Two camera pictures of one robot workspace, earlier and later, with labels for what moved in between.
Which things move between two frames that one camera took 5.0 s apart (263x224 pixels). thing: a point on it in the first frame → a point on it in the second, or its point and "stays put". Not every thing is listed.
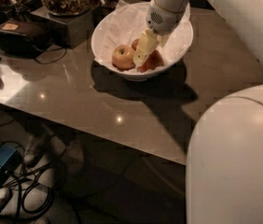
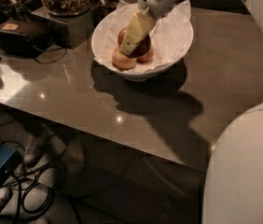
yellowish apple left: x=122 y=58 stays put
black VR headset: x=19 y=38 stays put
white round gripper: x=161 y=20 → x=159 y=1
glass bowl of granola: x=67 y=0 stays put
